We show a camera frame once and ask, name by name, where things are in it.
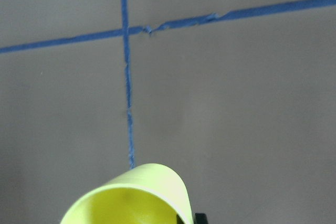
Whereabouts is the yellow plastic cup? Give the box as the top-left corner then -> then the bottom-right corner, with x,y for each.
61,163 -> 194,223

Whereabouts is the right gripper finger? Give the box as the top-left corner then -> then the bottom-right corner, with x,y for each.
176,212 -> 208,224

